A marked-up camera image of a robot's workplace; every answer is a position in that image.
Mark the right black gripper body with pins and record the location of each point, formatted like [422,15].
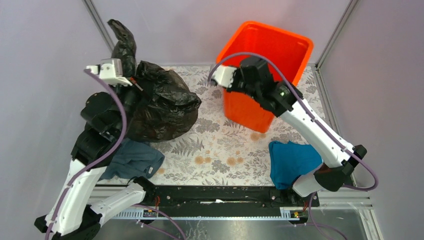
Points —
[238,84]

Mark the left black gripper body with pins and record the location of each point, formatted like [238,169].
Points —
[131,96]

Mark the black trash bag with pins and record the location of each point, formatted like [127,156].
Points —
[173,109]

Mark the orange plastic trash bin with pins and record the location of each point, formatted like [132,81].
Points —
[266,50]

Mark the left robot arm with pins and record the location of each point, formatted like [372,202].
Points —
[107,115]

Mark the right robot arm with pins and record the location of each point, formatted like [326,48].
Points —
[325,162]

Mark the grey-blue cloth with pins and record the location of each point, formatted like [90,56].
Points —
[132,160]

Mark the floral patterned mat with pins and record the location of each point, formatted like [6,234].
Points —
[216,150]

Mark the bright blue cloth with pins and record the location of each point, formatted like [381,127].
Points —
[290,160]

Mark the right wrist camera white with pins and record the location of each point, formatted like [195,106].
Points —
[223,76]

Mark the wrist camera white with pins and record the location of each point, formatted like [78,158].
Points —
[110,71]
[223,76]

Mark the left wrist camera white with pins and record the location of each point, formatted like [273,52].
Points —
[110,71]

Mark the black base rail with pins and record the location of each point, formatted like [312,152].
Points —
[202,197]

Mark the slotted metal cable duct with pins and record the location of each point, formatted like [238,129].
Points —
[213,213]

